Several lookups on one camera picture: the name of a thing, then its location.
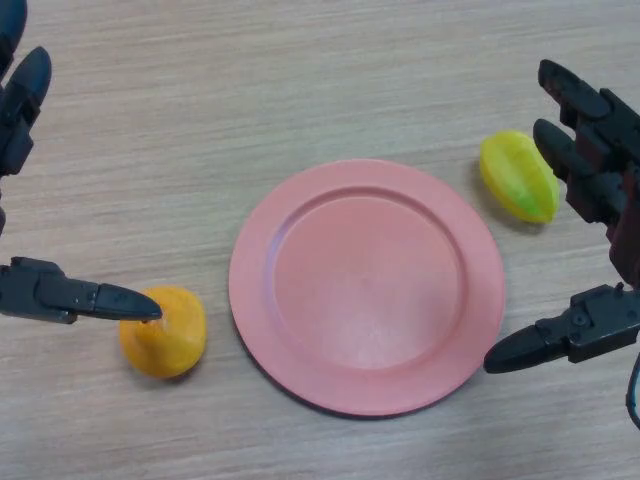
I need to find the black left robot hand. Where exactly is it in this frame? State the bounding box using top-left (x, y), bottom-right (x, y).
top-left (0, 0), bottom-right (164, 325)

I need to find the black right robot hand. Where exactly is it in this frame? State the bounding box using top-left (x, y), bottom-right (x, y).
top-left (483, 58), bottom-right (640, 375)

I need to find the yellow orange pear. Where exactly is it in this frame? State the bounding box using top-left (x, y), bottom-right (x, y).
top-left (118, 284), bottom-right (208, 380)

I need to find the pink round plate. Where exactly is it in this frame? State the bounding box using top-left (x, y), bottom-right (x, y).
top-left (228, 158), bottom-right (506, 420)

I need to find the yellow green starfruit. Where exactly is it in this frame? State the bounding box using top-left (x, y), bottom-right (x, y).
top-left (479, 129), bottom-right (560, 224)

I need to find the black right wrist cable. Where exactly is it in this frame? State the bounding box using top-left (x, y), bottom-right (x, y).
top-left (622, 349), bottom-right (640, 431)

